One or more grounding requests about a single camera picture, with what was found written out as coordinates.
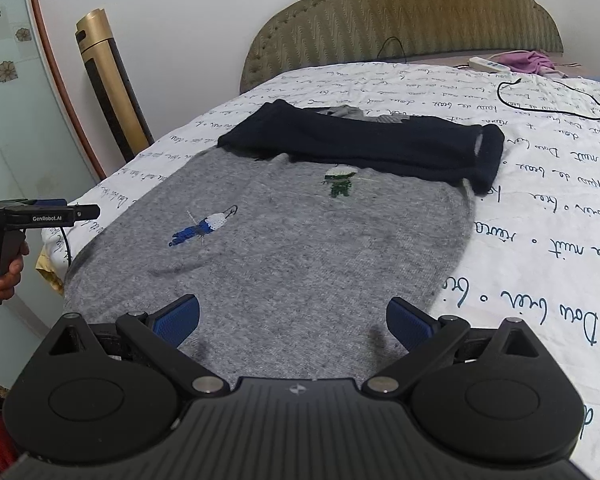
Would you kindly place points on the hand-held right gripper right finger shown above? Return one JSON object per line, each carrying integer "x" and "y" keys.
{"x": 410, "y": 322}

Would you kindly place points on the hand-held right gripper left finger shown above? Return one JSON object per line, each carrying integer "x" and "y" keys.
{"x": 176, "y": 321}

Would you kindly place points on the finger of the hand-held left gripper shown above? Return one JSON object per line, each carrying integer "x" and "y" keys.
{"x": 50, "y": 203}
{"x": 87, "y": 212}

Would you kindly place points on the grey sweater with navy sleeves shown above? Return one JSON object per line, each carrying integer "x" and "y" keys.
{"x": 290, "y": 245}

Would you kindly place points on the person's left hand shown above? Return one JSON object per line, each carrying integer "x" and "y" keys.
{"x": 11, "y": 272}

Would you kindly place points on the yellow cloth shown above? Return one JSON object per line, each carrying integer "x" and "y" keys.
{"x": 47, "y": 272}

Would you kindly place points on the glass door with flower decals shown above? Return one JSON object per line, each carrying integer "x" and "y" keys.
{"x": 10, "y": 110}

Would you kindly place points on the gold tower air conditioner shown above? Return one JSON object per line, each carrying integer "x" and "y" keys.
{"x": 112, "y": 85}

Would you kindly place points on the white printed bed sheet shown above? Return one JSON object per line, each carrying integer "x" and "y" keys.
{"x": 540, "y": 200}

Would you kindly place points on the white power strip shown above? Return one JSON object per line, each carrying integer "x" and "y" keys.
{"x": 487, "y": 64}

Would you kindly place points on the purple cloth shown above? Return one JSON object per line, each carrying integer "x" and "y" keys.
{"x": 530, "y": 62}

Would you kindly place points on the olive padded headboard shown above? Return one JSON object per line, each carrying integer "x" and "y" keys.
{"x": 405, "y": 15}

